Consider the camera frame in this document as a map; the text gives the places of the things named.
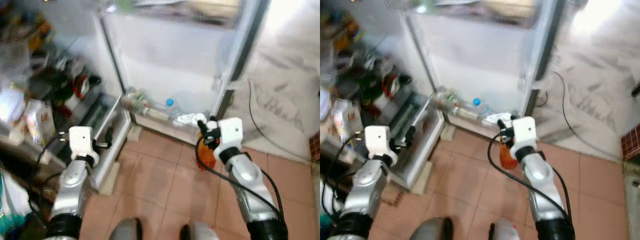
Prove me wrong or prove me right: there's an orange liquid bottle white cap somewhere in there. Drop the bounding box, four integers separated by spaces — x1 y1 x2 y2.
498 116 520 171
196 116 221 172

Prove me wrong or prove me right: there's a white fridge door with shelves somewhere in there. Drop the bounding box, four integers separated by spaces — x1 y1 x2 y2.
320 0 446 192
0 0 132 193

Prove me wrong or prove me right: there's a beige fridge support block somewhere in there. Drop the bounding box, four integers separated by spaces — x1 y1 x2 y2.
439 124 457 142
126 124 144 142

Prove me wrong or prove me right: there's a white fridge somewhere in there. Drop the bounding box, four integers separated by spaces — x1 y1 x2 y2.
400 0 568 146
95 0 273 147

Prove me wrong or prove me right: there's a white flat box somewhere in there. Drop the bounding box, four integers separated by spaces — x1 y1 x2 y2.
482 112 517 126
175 112 212 127

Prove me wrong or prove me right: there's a white yellow carton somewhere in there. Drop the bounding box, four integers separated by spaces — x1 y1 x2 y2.
24 99 57 147
331 98 364 145

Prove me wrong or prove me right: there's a clear bottle blue cap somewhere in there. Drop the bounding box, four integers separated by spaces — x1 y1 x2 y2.
164 98 183 120
471 97 490 119

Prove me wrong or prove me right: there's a clear plastic bottle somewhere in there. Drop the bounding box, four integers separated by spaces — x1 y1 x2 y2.
432 87 476 120
122 87 168 120

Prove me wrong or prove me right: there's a red rimmed dark jar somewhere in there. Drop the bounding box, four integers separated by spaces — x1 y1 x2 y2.
382 73 403 99
71 74 93 100

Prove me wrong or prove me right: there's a red tiled ledge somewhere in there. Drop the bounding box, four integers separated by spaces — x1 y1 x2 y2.
621 124 640 162
308 132 321 162

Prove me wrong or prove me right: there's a grey robot left leg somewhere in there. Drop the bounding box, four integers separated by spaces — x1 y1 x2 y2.
410 216 454 240
108 217 144 240

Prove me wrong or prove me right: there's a grey robot leg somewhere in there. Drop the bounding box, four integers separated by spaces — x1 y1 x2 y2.
108 217 144 240
489 220 524 240
179 220 219 240
410 216 454 240

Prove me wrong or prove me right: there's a clear plastic bag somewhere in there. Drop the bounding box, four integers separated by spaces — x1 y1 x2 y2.
0 39 32 87
320 40 337 86

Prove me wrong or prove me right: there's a grey robot right leg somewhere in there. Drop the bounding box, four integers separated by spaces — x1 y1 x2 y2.
489 220 524 240
179 220 219 240

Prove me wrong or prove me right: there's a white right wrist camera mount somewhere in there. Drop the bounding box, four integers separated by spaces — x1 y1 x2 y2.
214 117 245 157
510 116 539 157

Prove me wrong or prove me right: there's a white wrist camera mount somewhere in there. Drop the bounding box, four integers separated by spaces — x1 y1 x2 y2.
214 117 245 157
68 126 100 162
363 125 399 162
510 116 539 157

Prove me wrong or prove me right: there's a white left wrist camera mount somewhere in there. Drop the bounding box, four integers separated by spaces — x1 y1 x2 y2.
68 126 100 162
363 125 399 162

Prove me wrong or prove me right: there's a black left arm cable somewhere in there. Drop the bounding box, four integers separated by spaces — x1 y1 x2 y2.
320 134 367 223
29 137 72 222

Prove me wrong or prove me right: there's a black fridge power cable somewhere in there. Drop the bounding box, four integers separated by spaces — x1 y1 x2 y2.
552 71 624 162
247 79 312 162

